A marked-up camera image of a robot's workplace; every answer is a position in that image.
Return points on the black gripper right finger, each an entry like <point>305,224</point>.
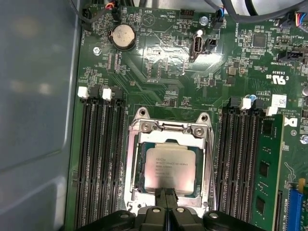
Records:
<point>172,197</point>

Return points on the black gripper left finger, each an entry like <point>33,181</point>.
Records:
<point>160,197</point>

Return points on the silver CPU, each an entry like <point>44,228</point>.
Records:
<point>168,168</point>

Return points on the thin metal locking lever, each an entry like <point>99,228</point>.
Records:
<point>214,178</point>

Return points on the metal socket cover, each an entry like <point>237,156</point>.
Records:
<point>149,138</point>

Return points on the black RAM slot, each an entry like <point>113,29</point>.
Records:
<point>107,144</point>
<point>84,144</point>
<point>226,144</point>
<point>95,144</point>
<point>237,144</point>
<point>119,144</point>
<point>247,144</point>

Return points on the black expansion slot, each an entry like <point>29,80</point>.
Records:
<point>279,211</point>

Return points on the green RAM stick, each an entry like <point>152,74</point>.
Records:
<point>272,154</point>

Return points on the blue expansion slot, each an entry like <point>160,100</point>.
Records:
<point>295,211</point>

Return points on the green motherboard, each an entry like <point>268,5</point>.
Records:
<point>168,72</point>

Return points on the black PC case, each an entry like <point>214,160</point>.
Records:
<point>36,120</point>

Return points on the silver internal USB port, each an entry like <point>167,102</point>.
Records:
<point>197,47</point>

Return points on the round coin cell battery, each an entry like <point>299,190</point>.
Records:
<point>123,36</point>

